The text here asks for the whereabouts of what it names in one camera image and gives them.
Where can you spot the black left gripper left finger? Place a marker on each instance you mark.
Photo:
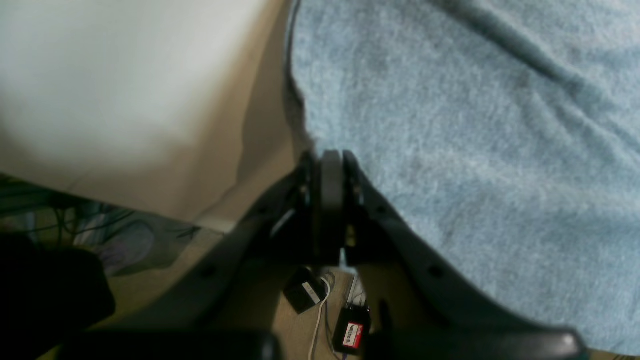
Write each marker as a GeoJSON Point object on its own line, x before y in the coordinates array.
{"type": "Point", "coordinates": [223, 308]}

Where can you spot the grey t-shirt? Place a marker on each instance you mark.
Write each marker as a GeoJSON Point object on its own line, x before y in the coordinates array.
{"type": "Point", "coordinates": [505, 132]}

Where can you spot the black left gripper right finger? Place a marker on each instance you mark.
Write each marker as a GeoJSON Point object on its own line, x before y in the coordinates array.
{"type": "Point", "coordinates": [421, 307]}

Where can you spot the grey power adapter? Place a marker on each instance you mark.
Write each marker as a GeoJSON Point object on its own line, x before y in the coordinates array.
{"type": "Point", "coordinates": [304, 290]}

